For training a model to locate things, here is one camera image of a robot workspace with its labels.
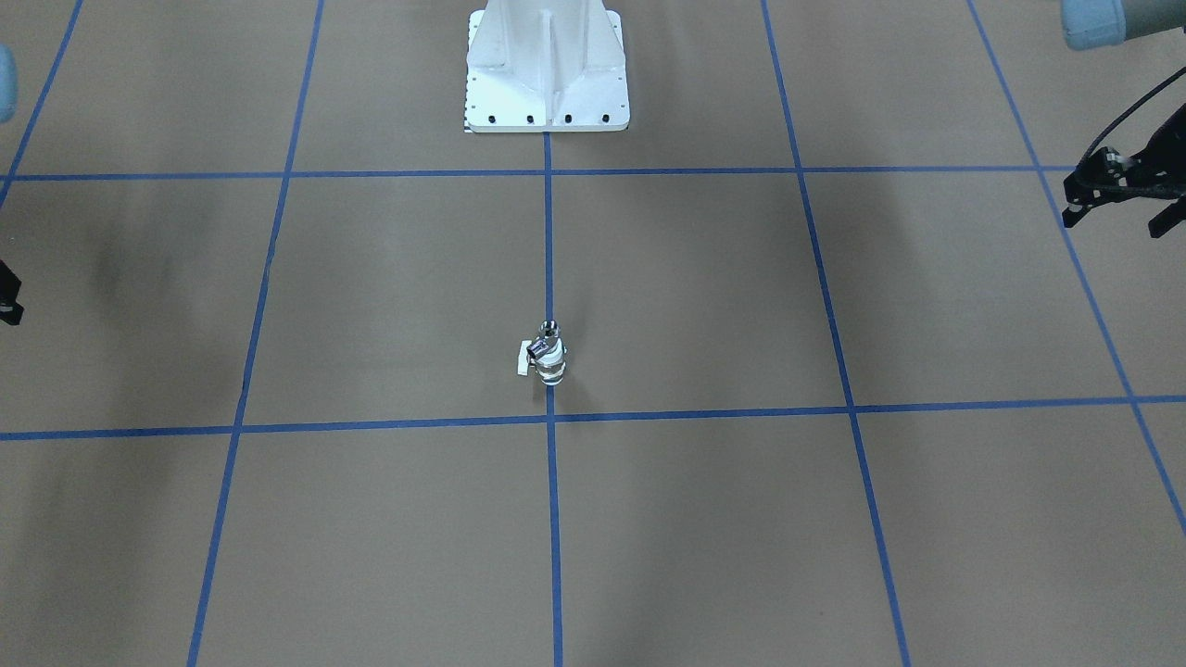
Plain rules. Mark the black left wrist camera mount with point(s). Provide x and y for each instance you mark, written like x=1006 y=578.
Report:
x=1104 y=177

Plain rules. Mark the small chrome pipe fitting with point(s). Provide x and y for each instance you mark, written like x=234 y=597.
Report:
x=549 y=330

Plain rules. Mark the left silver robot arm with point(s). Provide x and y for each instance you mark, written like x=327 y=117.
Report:
x=1092 y=24

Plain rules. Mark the white PPR valve with handle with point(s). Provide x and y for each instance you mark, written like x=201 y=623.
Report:
x=545 y=357

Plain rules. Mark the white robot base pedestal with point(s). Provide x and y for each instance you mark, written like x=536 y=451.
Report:
x=546 y=66

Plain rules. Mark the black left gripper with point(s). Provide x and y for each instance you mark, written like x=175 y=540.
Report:
x=1169 y=150

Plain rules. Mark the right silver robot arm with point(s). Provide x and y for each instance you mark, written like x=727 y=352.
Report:
x=9 y=85

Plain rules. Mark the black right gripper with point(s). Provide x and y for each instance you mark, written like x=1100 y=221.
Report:
x=7 y=298

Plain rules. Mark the brown table mat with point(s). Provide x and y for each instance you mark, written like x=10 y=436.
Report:
x=840 y=389

